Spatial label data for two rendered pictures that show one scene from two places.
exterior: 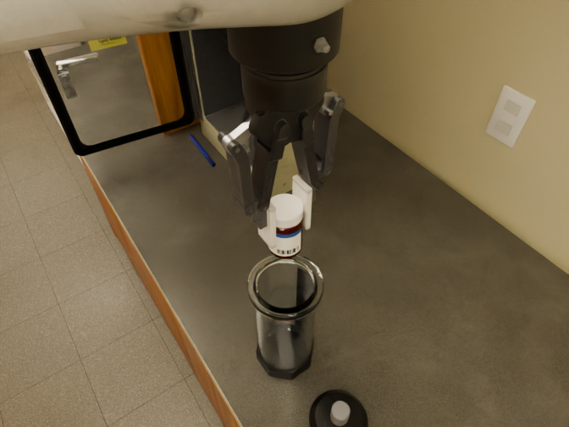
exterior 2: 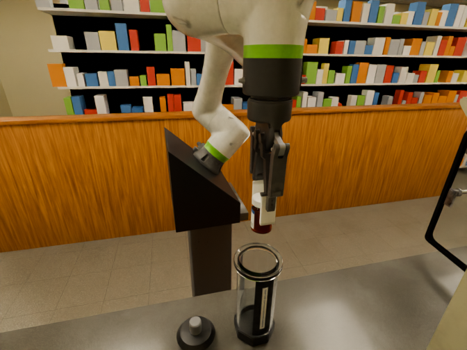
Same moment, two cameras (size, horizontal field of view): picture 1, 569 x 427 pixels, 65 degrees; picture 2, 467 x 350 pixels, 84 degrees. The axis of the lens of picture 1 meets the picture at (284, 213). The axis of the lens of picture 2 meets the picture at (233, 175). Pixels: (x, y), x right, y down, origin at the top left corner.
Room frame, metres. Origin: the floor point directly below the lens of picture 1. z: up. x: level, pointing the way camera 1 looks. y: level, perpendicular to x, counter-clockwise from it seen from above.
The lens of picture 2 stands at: (0.45, -0.44, 1.57)
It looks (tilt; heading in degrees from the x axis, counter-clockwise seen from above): 24 degrees down; 111
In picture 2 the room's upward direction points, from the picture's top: 1 degrees clockwise
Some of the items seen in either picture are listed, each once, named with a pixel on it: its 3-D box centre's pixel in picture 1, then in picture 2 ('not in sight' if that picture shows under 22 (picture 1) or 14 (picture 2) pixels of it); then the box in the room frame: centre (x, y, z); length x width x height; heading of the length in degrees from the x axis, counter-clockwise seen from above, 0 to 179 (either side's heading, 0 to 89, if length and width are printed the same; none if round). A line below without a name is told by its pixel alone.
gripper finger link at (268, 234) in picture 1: (266, 221); (259, 196); (0.34, 0.02, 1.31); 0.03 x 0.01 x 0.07; 35
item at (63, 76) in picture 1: (67, 85); (451, 197); (0.83, 0.46, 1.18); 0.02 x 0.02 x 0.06; 28
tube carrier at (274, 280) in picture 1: (284, 319); (256, 293); (0.35, 0.00, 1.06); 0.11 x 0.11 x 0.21
